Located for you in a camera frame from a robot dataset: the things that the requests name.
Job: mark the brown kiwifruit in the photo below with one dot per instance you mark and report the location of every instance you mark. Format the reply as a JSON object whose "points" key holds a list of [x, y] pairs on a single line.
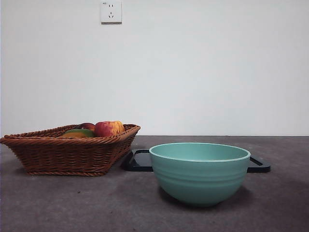
{"points": [[72, 135]]}

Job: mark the dark red fruit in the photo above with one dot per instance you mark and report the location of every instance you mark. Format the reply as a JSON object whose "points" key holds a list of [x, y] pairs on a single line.
{"points": [[87, 125]]}

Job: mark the white wall socket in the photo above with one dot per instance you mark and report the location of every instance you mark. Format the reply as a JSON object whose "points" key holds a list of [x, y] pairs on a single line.
{"points": [[116, 12]]}

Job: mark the brown wicker basket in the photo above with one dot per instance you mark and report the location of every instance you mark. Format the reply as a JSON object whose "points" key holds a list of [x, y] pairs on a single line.
{"points": [[65, 154]]}

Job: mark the teal ceramic bowl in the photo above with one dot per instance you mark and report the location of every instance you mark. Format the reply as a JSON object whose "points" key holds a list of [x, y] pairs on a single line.
{"points": [[200, 178]]}

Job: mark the black rectangular tray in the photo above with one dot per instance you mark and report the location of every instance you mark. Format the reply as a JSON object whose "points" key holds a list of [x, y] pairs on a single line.
{"points": [[138, 162]]}

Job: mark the red yellow apple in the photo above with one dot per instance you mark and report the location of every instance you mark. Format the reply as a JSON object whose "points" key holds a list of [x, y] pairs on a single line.
{"points": [[106, 128]]}

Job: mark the green fruit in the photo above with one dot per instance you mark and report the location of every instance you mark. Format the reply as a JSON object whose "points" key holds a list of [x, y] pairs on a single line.
{"points": [[89, 133]]}

